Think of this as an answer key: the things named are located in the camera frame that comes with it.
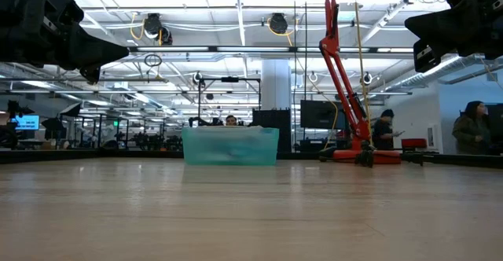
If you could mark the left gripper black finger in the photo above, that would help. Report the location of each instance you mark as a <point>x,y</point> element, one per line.
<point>98,50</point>

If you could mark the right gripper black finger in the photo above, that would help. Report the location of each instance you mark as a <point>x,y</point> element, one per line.
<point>440,25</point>

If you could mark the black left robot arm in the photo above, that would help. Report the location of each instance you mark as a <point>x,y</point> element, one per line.
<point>9,25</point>

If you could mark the small distant monitor screen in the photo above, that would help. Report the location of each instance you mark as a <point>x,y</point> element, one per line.
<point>26,122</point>

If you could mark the person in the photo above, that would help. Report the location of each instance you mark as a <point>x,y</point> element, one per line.
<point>383,133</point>
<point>469,131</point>
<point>231,120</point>

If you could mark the red desk lamp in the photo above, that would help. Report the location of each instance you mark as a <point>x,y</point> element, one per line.
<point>346,92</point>

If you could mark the red box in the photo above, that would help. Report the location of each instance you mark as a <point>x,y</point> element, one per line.
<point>413,143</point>

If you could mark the large black background monitor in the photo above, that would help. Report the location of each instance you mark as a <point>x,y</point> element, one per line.
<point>320,115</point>

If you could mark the teal translucent plastic bin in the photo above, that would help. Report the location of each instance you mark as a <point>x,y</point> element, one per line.
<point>232,147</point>

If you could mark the black background panel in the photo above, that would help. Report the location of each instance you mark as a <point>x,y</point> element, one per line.
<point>271,117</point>

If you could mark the silver ceiling duct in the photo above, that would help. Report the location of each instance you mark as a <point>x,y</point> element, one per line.
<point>444,70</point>

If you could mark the black metal table frame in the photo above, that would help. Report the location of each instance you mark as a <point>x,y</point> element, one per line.
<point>118,154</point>

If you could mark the black background frame stand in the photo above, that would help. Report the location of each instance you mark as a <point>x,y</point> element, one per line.
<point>230,79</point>

